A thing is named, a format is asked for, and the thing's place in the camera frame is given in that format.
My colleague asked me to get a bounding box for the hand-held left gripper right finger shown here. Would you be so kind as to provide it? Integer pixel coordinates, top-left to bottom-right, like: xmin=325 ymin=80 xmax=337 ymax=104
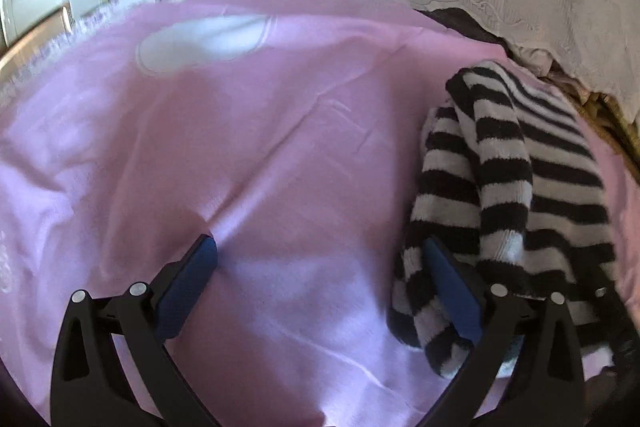
xmin=422 ymin=237 xmax=586 ymax=427

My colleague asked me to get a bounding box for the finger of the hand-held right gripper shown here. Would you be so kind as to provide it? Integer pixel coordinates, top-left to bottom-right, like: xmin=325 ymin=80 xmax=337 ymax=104
xmin=592 ymin=267 xmax=640 ymax=380

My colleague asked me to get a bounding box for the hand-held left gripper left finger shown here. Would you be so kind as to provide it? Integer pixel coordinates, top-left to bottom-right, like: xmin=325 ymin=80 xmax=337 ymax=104
xmin=50 ymin=234 xmax=221 ymax=427

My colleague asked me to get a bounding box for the black white striped sweater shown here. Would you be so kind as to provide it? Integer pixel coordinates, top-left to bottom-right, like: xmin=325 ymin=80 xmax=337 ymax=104
xmin=387 ymin=61 xmax=621 ymax=380

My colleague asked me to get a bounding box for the pink bed sheet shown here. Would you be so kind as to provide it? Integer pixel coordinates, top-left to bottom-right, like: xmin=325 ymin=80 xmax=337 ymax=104
xmin=0 ymin=0 xmax=640 ymax=427

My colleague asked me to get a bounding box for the beige cloth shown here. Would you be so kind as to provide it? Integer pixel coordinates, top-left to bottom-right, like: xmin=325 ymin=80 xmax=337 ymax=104
xmin=510 ymin=44 xmax=557 ymax=78

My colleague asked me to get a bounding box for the dark cloth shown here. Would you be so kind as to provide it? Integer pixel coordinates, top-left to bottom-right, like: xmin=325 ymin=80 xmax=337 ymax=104
xmin=425 ymin=7 xmax=508 ymax=55

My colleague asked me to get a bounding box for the wooden bed frame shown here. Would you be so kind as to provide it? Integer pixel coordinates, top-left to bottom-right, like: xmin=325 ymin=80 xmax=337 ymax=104
xmin=0 ymin=6 xmax=76 ymax=75

